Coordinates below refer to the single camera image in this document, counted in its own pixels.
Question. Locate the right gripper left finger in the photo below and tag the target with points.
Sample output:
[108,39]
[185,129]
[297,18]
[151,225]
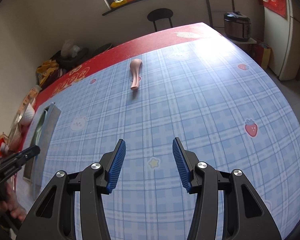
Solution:
[52,215]

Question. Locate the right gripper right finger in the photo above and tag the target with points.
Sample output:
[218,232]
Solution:
[245,214]

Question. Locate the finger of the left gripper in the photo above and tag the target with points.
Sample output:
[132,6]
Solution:
[14,162]

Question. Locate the left hand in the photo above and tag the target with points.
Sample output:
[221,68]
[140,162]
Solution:
[12,205]

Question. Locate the green spoon in tray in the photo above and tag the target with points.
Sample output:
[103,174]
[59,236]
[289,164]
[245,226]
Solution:
[38,130]

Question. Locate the steel utensil tray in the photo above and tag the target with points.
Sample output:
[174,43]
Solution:
[33,169]

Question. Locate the white textured bowl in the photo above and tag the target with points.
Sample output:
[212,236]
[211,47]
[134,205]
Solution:
[28,116]

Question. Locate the snack package beside bowl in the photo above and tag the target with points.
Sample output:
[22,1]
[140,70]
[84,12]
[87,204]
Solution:
[29,99]

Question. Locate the yellow snack bags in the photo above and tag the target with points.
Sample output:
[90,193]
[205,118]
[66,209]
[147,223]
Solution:
[47,73]

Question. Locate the white plastic bag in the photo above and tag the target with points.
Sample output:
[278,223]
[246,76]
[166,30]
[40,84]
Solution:
[70,49]

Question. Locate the blue plaid table mat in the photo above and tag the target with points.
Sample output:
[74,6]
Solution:
[214,98]

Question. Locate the pink ceramic spoon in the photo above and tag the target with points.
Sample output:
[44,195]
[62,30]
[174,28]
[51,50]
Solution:
[135,68]

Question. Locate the white refrigerator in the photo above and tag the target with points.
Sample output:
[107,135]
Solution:
[282,34]

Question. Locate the black electric pressure cooker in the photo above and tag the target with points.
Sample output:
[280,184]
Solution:
[237,26]

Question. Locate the yellow orange toy on sill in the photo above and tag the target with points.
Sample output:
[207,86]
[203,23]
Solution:
[120,3]

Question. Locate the black round stool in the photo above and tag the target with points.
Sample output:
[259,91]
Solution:
[160,14]

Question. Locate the dark metal chair frame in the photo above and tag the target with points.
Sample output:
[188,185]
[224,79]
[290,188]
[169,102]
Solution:
[216,10]

